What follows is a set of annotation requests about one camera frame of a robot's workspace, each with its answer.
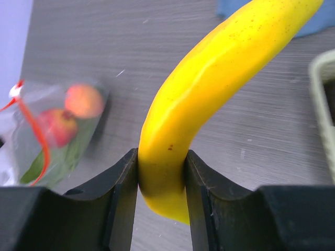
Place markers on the pale green plastic basket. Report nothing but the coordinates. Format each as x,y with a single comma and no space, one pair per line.
321,70

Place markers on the blue folded cloth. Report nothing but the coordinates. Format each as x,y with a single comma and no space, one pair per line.
323,18

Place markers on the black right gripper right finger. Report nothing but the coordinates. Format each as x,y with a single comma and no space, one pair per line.
226,216

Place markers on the yellow banana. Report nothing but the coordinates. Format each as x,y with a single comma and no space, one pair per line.
206,78

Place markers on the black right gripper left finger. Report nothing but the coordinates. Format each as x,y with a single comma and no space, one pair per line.
96,215

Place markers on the orange peach fruit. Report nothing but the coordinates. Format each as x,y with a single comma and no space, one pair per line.
84,101

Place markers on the green leafy vegetable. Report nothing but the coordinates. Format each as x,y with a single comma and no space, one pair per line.
65,160

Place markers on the clear zip bag orange zipper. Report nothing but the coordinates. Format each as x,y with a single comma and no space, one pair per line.
25,152

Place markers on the red apple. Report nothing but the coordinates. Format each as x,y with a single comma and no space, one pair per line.
59,126

